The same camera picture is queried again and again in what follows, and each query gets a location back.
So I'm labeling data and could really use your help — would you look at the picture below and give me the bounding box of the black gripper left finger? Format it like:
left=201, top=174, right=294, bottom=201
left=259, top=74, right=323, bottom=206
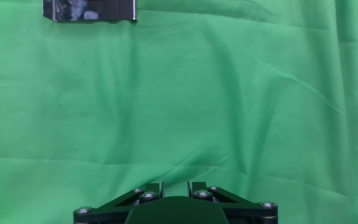
left=73, top=182, right=165, bottom=224

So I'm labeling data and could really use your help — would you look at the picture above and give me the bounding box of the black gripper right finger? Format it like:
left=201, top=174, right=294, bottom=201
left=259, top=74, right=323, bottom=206
left=187, top=182, right=278, bottom=224

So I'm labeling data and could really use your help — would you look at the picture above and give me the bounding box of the chrome toilet paper holder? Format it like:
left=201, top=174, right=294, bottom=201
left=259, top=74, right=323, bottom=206
left=42, top=0, right=137, bottom=23

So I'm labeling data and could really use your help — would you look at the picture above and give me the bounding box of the green cloth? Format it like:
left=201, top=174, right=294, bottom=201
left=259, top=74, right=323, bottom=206
left=0, top=0, right=358, bottom=224

